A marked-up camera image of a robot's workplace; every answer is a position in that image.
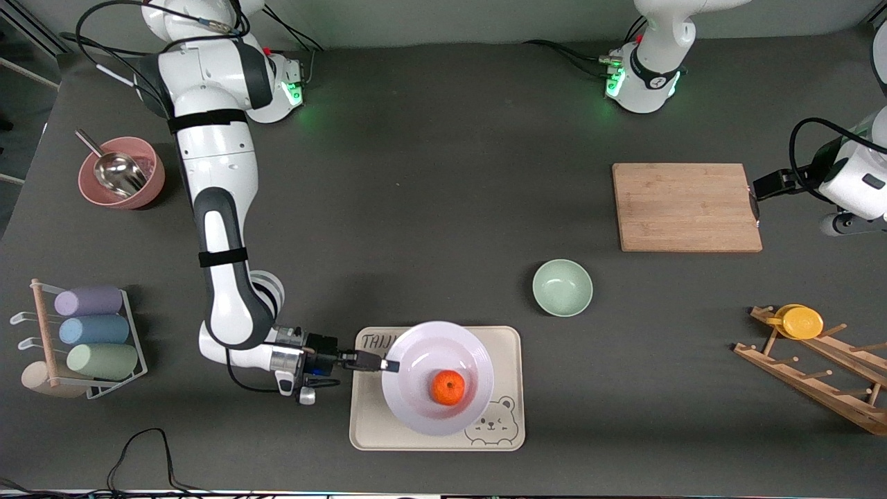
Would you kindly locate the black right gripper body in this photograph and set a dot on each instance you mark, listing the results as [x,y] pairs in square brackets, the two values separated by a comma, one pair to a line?
[323,344]

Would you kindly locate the white round plate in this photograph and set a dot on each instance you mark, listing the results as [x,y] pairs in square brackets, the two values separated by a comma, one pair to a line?
[429,346]

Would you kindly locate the orange fruit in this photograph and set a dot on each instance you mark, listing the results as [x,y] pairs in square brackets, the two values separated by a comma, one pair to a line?
[448,388]

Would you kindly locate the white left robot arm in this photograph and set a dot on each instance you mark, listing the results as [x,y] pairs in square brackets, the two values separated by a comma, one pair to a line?
[859,180]

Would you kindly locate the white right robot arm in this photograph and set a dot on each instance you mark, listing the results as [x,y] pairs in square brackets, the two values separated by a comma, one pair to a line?
[215,173]

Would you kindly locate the cream tray with bear print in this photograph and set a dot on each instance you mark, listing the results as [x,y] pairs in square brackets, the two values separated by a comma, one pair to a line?
[371,423]

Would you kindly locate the wooden cutting board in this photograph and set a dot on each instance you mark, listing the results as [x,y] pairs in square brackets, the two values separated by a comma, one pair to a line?
[679,208]

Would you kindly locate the yellow cup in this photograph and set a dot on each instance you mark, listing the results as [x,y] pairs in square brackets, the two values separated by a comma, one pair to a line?
[800,324]

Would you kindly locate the wooden peg drying rack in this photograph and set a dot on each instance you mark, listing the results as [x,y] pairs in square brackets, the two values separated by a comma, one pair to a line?
[804,387]

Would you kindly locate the pale green bowl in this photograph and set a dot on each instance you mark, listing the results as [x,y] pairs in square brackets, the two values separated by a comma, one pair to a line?
[563,287]

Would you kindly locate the green cup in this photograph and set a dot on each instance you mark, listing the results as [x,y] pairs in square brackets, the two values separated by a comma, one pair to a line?
[104,361]

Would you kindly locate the blue cup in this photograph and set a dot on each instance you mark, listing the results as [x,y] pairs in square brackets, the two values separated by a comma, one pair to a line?
[93,330]

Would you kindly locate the purple cup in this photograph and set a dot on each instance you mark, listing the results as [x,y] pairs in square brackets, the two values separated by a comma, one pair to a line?
[90,301]

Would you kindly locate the pink bowl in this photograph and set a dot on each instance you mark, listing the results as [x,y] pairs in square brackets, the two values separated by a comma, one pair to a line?
[151,186]

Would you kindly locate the metal scoop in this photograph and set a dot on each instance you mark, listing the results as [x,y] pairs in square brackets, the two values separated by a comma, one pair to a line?
[118,173]

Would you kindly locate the beige cup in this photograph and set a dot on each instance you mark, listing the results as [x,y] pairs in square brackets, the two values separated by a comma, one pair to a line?
[34,379]

